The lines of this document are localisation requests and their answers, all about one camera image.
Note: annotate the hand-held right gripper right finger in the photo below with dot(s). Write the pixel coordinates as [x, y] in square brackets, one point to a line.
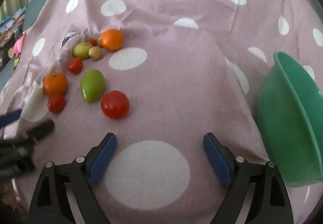
[218, 161]

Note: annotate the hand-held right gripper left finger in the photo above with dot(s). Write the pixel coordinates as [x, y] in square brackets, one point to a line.
[101, 161]

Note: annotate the tiny red fruit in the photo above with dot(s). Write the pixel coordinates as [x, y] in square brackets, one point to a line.
[91, 41]

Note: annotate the small yellow toy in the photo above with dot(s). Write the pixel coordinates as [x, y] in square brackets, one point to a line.
[11, 52]

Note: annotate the pink toy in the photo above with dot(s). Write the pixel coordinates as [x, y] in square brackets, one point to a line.
[19, 44]

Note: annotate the small yellowish fruit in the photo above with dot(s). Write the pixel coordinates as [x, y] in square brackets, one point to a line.
[99, 41]

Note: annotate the colourful printed book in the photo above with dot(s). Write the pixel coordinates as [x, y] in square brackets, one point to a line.
[10, 26]

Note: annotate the yellow-green pear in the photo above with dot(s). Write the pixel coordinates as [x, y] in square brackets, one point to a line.
[82, 50]

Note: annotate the pink polka dot blanket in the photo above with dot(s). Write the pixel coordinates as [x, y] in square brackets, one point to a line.
[176, 75]

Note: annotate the large red tomato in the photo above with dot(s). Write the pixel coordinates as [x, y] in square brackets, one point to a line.
[115, 104]

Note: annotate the green plastic bowl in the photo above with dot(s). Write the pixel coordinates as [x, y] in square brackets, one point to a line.
[285, 123]

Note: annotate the beige round fruit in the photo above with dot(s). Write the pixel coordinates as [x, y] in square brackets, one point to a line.
[95, 53]

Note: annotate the large orange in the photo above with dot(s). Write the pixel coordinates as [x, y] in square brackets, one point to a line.
[112, 39]

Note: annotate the small orange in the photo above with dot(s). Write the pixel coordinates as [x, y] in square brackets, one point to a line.
[55, 83]

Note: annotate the small red tomato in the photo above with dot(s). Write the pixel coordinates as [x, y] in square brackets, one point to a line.
[56, 103]
[75, 65]

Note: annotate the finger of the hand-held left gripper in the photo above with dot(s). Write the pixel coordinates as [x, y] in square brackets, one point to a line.
[41, 129]
[10, 117]

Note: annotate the green mango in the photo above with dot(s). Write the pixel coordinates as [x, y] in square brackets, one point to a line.
[92, 86]

